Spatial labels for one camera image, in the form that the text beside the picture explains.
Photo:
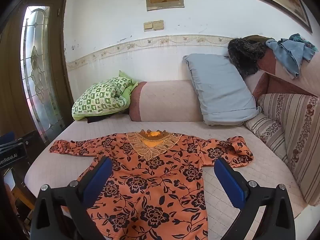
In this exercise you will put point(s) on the pink quilted sofa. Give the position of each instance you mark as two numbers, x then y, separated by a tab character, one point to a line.
225	145

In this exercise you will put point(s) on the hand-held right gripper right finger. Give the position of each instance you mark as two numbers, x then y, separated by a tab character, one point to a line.
230	182

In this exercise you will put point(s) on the dark cloth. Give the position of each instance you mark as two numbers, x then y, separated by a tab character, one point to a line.
96	118

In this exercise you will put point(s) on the large striped floral cushion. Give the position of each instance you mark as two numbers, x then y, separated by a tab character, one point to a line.
300	135

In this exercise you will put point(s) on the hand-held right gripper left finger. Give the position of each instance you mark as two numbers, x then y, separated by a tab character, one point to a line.
100	177

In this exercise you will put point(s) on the pink brown bolster cushion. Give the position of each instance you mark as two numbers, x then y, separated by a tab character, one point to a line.
167	100

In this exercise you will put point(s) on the green white patterned pillow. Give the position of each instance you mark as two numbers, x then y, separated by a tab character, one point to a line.
100	97

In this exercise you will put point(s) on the grey-blue pillow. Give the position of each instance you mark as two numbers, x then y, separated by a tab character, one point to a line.
220	90

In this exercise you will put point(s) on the blue cloth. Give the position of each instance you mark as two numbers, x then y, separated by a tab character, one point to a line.
287	52

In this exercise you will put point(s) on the wooden door with glass panel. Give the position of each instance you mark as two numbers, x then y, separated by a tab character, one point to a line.
37	67

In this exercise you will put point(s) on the orange black floral blouse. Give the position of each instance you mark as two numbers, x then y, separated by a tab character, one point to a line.
155	192

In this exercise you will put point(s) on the dark furry garment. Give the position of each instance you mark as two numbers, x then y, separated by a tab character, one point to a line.
246	55

